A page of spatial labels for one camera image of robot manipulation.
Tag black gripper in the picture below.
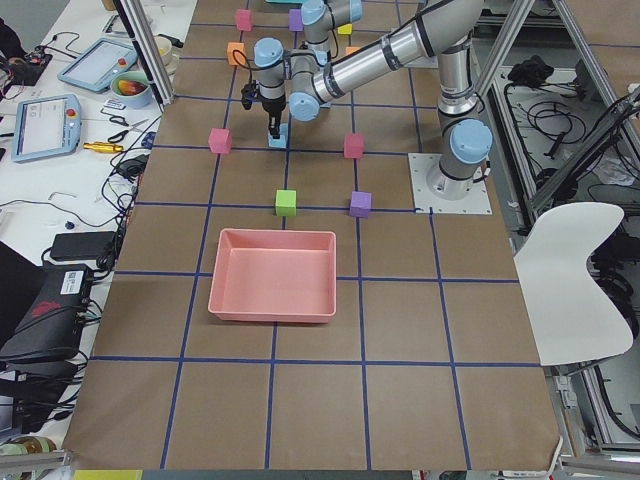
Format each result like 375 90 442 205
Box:
262 94 286 139

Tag light blue block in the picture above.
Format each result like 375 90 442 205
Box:
268 123 289 149

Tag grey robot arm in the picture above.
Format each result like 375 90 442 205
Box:
242 1 493 201
300 0 363 63

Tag far left pink block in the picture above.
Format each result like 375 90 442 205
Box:
208 128 233 154

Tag pink block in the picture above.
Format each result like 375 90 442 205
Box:
235 9 253 32
208 128 233 154
343 133 365 159

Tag green foam block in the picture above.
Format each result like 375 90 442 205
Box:
274 189 297 217

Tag far orange foam block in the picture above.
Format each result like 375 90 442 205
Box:
226 42 247 66

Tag near left pink block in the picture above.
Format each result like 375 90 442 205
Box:
343 133 365 159

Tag right purple foam block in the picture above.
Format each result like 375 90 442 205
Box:
288 9 304 32

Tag purple foam block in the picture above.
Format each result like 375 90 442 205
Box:
288 9 304 32
349 191 373 218

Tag far right pink block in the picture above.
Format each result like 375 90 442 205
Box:
235 9 253 32

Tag left purple foam block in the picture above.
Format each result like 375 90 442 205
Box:
349 191 373 218

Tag yellow foam block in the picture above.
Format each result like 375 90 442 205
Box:
337 23 353 35

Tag bowl with yellow lemon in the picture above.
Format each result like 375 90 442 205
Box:
154 35 180 75

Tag blue bowl with fruit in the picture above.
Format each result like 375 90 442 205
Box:
110 71 153 109

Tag pink plastic bin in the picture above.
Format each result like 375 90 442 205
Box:
208 228 337 324

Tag brass cylinder tool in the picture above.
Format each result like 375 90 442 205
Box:
83 142 124 154

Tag far teach pendant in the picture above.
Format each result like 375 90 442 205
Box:
57 38 138 93

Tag teach pendant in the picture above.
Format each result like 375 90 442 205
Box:
57 38 138 93
11 94 82 163

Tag near teach pendant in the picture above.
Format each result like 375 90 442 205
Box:
11 94 82 163

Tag black power adapter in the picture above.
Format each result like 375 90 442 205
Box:
49 231 115 261

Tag black electronics box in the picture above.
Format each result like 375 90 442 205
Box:
1 264 93 364

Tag white chair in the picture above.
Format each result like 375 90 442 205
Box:
514 202 633 366

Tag black handled scissors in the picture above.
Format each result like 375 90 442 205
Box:
107 119 146 144

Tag aluminium frame post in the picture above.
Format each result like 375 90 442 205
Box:
114 0 174 107

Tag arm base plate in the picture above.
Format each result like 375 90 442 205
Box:
408 153 492 215

